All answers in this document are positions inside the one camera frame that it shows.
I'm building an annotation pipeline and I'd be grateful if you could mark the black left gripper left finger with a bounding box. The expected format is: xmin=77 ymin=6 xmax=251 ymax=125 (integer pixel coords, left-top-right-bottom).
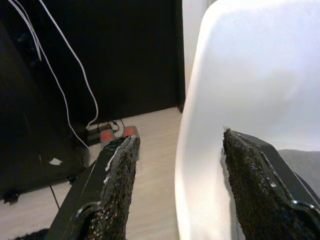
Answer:
xmin=47 ymin=136 xmax=141 ymax=240

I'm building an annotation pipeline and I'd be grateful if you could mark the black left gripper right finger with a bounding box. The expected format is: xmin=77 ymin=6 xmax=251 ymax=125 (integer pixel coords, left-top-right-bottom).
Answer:
xmin=223 ymin=127 xmax=320 ymax=240

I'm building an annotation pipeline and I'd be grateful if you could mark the white plastic chair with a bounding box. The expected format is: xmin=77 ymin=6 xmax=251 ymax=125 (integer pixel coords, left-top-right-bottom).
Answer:
xmin=174 ymin=0 xmax=320 ymax=240

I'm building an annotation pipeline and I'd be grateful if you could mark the power strip with red switches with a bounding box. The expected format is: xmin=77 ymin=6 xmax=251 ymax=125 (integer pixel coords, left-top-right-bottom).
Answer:
xmin=86 ymin=121 xmax=138 ymax=146

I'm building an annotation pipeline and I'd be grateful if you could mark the small black object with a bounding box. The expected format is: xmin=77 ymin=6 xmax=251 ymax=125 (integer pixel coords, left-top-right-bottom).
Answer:
xmin=2 ymin=190 xmax=21 ymax=204

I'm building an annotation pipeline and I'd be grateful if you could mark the black wooden cabinet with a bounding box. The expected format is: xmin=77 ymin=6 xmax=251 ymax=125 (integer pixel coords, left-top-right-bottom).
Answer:
xmin=0 ymin=0 xmax=187 ymax=201

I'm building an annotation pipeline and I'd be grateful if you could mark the thin black cable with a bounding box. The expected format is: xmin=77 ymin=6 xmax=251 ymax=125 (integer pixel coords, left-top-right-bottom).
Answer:
xmin=109 ymin=118 xmax=126 ymax=138
xmin=48 ymin=183 xmax=61 ymax=210

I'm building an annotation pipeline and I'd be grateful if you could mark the white cable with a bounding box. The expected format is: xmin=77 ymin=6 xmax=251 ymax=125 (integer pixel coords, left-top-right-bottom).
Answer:
xmin=7 ymin=0 xmax=91 ymax=151
xmin=14 ymin=0 xmax=42 ymax=61
xmin=37 ymin=0 xmax=100 ymax=129

